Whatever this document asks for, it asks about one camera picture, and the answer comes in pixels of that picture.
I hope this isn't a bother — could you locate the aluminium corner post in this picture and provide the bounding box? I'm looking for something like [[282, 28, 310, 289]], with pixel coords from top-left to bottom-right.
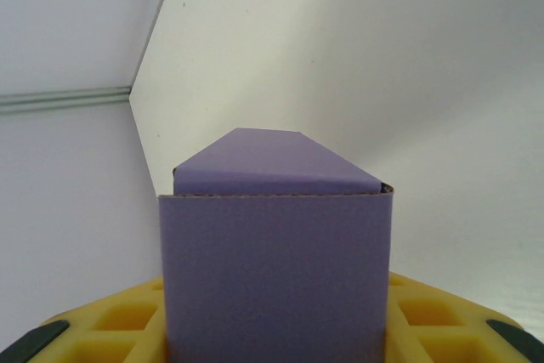
[[0, 86, 132, 116]]

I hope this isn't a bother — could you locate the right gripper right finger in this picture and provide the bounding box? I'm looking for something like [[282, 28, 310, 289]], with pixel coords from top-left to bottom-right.
[[383, 271, 537, 363]]

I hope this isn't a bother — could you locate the purple paper box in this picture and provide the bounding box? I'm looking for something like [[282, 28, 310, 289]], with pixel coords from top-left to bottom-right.
[[157, 127, 394, 363]]

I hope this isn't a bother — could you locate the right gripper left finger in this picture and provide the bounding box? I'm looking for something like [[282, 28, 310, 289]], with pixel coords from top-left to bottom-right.
[[12, 275, 170, 363]]

